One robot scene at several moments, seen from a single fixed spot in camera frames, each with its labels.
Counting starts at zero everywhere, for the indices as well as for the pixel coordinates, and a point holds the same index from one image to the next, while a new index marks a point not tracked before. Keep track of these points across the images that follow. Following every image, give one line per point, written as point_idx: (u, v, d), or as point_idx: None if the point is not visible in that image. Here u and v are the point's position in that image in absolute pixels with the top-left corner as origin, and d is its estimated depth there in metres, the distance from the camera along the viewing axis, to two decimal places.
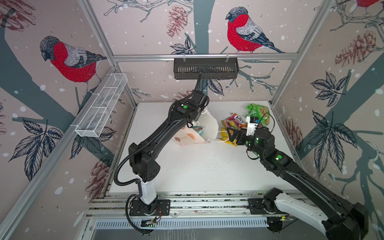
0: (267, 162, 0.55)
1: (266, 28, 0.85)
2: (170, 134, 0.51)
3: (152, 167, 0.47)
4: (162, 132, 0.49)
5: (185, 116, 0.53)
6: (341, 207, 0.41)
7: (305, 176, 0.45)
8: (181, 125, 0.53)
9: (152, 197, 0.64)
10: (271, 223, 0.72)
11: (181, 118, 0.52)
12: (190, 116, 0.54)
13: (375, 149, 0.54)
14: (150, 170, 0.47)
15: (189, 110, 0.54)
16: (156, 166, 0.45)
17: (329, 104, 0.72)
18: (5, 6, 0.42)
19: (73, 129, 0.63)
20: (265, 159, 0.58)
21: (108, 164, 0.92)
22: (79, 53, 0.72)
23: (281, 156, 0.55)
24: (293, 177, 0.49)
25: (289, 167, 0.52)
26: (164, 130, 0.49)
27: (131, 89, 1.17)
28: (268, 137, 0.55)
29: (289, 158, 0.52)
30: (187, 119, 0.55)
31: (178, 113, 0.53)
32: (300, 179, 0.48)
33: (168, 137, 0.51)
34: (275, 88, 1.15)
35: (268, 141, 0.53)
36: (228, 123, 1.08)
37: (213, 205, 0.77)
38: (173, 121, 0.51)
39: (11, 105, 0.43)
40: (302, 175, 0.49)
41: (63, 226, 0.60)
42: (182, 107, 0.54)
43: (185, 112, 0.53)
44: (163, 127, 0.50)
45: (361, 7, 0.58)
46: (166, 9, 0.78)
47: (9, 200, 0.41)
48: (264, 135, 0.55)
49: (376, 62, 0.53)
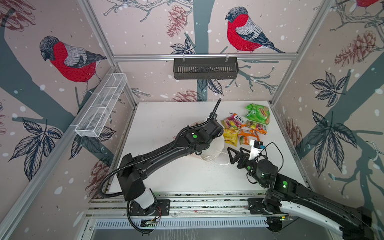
0: (278, 193, 0.53)
1: (266, 28, 0.85)
2: (168, 158, 0.47)
3: (138, 187, 0.42)
4: (161, 154, 0.46)
5: (191, 146, 0.49)
6: (356, 218, 0.45)
7: (316, 196, 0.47)
8: (183, 152, 0.49)
9: (150, 202, 0.62)
10: (271, 223, 0.72)
11: (187, 146, 0.49)
12: (196, 146, 0.51)
13: (376, 149, 0.54)
14: (134, 190, 0.42)
15: (197, 141, 0.51)
16: (141, 189, 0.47)
17: (329, 104, 0.72)
18: (5, 6, 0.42)
19: (73, 129, 0.63)
20: (274, 190, 0.55)
21: (108, 164, 0.92)
22: (79, 53, 0.72)
23: (287, 182, 0.55)
24: (306, 201, 0.50)
25: (297, 191, 0.53)
26: (165, 153, 0.46)
27: (131, 89, 1.17)
28: (274, 171, 0.52)
29: (294, 182, 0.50)
30: (192, 149, 0.51)
31: (186, 139, 0.51)
32: (313, 202, 0.50)
33: (165, 160, 0.46)
34: (275, 88, 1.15)
35: (273, 175, 0.51)
36: (228, 123, 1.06)
37: (213, 205, 0.77)
38: (177, 146, 0.49)
39: (11, 105, 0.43)
40: (312, 197, 0.51)
41: (63, 227, 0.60)
42: (192, 136, 0.52)
43: (193, 142, 0.51)
44: (165, 149, 0.48)
45: (361, 8, 0.58)
46: (166, 10, 0.78)
47: (9, 200, 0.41)
48: (270, 172, 0.52)
49: (376, 62, 0.53)
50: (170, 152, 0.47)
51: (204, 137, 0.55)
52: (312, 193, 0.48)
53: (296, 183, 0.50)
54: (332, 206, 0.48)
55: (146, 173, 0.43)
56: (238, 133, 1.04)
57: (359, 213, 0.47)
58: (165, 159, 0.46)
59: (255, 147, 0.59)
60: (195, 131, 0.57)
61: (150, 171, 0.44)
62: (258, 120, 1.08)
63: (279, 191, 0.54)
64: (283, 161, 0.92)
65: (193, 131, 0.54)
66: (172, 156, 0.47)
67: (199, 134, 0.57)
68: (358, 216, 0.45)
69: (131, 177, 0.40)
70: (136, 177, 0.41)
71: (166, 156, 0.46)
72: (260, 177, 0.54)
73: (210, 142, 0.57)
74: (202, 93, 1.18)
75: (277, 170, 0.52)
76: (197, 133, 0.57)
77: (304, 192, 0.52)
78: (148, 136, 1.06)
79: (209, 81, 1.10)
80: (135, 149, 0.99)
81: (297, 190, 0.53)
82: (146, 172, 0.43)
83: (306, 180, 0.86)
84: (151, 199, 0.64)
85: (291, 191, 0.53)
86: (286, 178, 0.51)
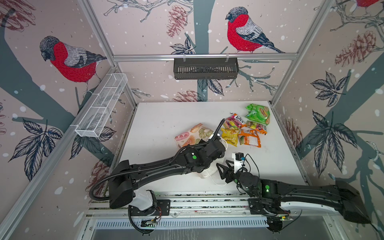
0: (266, 200, 0.57)
1: (266, 28, 0.85)
2: (163, 174, 0.46)
3: (126, 196, 0.40)
4: (158, 168, 0.46)
5: (188, 166, 0.49)
6: (333, 196, 0.47)
7: (295, 189, 0.54)
8: (179, 171, 0.48)
9: (148, 204, 0.61)
10: (271, 223, 0.72)
11: (184, 165, 0.49)
12: (193, 167, 0.50)
13: (375, 149, 0.54)
14: (122, 198, 0.40)
15: (195, 162, 0.51)
16: (128, 199, 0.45)
17: (329, 104, 0.72)
18: (5, 6, 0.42)
19: (73, 129, 0.63)
20: (262, 198, 0.57)
21: (107, 164, 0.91)
22: (79, 53, 0.72)
23: (269, 184, 0.59)
24: (289, 196, 0.53)
25: (278, 189, 0.56)
26: (161, 168, 0.46)
27: (131, 89, 1.17)
28: (254, 180, 0.56)
29: (274, 181, 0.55)
30: (188, 169, 0.49)
31: (184, 158, 0.51)
32: (294, 194, 0.53)
33: (160, 175, 0.45)
34: (275, 88, 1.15)
35: (254, 184, 0.55)
36: (228, 123, 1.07)
37: (213, 205, 0.77)
38: (175, 163, 0.49)
39: (11, 105, 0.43)
40: (292, 189, 0.54)
41: (63, 227, 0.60)
42: (191, 156, 0.52)
43: (191, 162, 0.51)
44: (162, 163, 0.47)
45: (361, 8, 0.58)
46: (166, 9, 0.78)
47: (8, 200, 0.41)
48: (252, 183, 0.55)
49: (376, 62, 0.53)
50: (167, 168, 0.47)
51: (203, 160, 0.54)
52: (291, 186, 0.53)
53: (276, 181, 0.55)
54: (311, 193, 0.50)
55: (138, 184, 0.42)
56: (238, 133, 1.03)
57: (335, 188, 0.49)
58: (161, 173, 0.45)
59: (237, 160, 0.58)
60: (195, 150, 0.58)
61: (143, 182, 0.43)
62: (258, 120, 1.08)
63: (265, 196, 0.57)
64: (284, 161, 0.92)
65: (193, 151, 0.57)
66: (168, 172, 0.46)
67: (199, 154, 0.56)
68: (336, 192, 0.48)
69: (123, 185, 0.39)
70: (128, 186, 0.40)
71: (161, 170, 0.46)
72: (246, 189, 0.56)
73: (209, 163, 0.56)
74: (202, 93, 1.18)
75: (256, 178, 0.56)
76: (197, 153, 0.57)
77: (284, 189, 0.55)
78: (148, 136, 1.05)
79: (209, 81, 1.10)
80: (135, 149, 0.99)
81: (277, 188, 0.57)
82: (139, 182, 0.42)
83: (306, 180, 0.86)
84: (148, 201, 0.62)
85: (274, 191, 0.57)
86: (266, 181, 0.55)
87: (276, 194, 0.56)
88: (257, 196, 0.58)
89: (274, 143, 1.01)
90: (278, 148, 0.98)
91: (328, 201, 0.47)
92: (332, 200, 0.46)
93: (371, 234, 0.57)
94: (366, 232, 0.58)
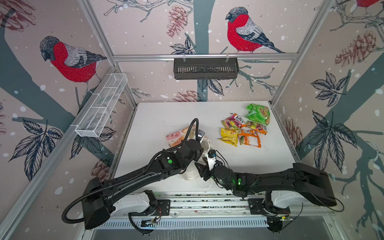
0: (239, 192, 0.59)
1: (266, 28, 0.85)
2: (138, 183, 0.45)
3: (100, 215, 0.40)
4: (132, 180, 0.45)
5: (164, 172, 0.49)
6: (289, 180, 0.46)
7: (259, 179, 0.54)
8: (156, 178, 0.48)
9: (144, 205, 0.61)
10: (271, 223, 0.72)
11: (159, 172, 0.49)
12: (169, 172, 0.51)
13: (376, 149, 0.54)
14: (96, 217, 0.40)
15: (172, 166, 0.51)
16: (104, 217, 0.42)
17: (329, 104, 0.72)
18: (5, 6, 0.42)
19: (73, 129, 0.63)
20: (236, 190, 0.59)
21: (108, 164, 0.92)
22: (79, 53, 0.72)
23: (241, 177, 0.61)
24: (254, 186, 0.55)
25: (247, 181, 0.58)
26: (135, 179, 0.45)
27: (131, 89, 1.17)
28: (228, 174, 0.57)
29: (245, 173, 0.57)
30: (165, 174, 0.50)
31: (160, 164, 0.51)
32: (258, 183, 0.54)
33: (135, 186, 0.45)
34: (275, 88, 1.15)
35: (229, 178, 0.56)
36: (228, 123, 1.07)
37: (213, 205, 0.77)
38: (149, 172, 0.48)
39: (11, 105, 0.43)
40: (257, 180, 0.55)
41: (64, 227, 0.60)
42: (166, 161, 0.52)
43: (167, 167, 0.51)
44: (136, 174, 0.47)
45: (361, 8, 0.58)
46: (166, 9, 0.78)
47: (8, 201, 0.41)
48: (226, 176, 0.57)
49: (376, 62, 0.53)
50: (141, 177, 0.46)
51: (179, 162, 0.54)
52: (257, 177, 0.56)
53: (247, 174, 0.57)
54: (270, 179, 0.51)
55: (112, 200, 0.42)
56: (238, 133, 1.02)
57: (292, 171, 0.47)
58: (135, 184, 0.45)
59: (209, 157, 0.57)
60: (171, 154, 0.58)
61: (117, 198, 0.43)
62: (258, 120, 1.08)
63: (239, 189, 0.59)
64: (284, 161, 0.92)
65: (168, 155, 0.55)
66: (143, 182, 0.46)
67: (175, 157, 0.56)
68: (293, 177, 0.48)
69: (94, 204, 0.38)
70: (100, 204, 0.39)
71: (135, 181, 0.45)
72: (221, 183, 0.59)
73: (186, 166, 0.57)
74: (202, 93, 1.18)
75: (230, 171, 0.58)
76: (173, 157, 0.57)
77: (251, 179, 0.57)
78: (148, 137, 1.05)
79: (209, 81, 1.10)
80: (135, 149, 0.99)
81: (247, 179, 0.58)
82: (112, 198, 0.41)
83: None
84: (142, 203, 0.61)
85: (245, 183, 0.58)
86: (238, 174, 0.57)
87: (246, 184, 0.58)
88: (232, 189, 0.61)
89: (274, 143, 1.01)
90: (279, 148, 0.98)
91: (285, 184, 0.46)
92: (288, 183, 0.46)
93: (371, 234, 0.57)
94: (367, 233, 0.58)
